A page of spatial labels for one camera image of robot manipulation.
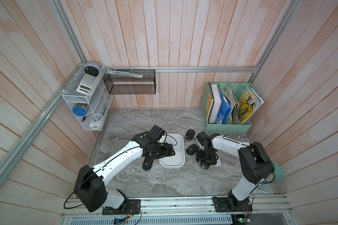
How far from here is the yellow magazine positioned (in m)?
0.94

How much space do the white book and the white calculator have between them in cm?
74

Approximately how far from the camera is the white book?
91 centimetres

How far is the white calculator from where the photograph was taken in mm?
748

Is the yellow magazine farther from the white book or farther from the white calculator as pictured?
the white calculator

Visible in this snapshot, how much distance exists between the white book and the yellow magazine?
199 millimetres
